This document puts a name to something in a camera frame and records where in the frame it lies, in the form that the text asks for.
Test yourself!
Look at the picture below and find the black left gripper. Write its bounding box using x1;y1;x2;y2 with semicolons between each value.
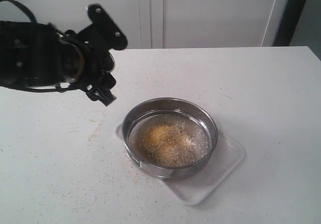
47;4;128;106

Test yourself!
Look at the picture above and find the grain mixture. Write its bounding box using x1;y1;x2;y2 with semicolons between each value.
138;124;197;167

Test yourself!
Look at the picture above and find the stainless steel cup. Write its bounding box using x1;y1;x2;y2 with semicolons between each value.
59;36;85;83

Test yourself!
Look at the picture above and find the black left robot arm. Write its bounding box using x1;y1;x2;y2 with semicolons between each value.
1;1;128;105

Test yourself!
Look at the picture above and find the round steel mesh sieve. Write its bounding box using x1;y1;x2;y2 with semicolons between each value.
116;97;219;180

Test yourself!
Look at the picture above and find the white cabinet with doors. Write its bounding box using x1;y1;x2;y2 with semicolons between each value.
0;0;294;51

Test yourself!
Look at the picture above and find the white plastic tray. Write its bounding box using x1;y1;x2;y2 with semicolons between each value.
115;122;246;206

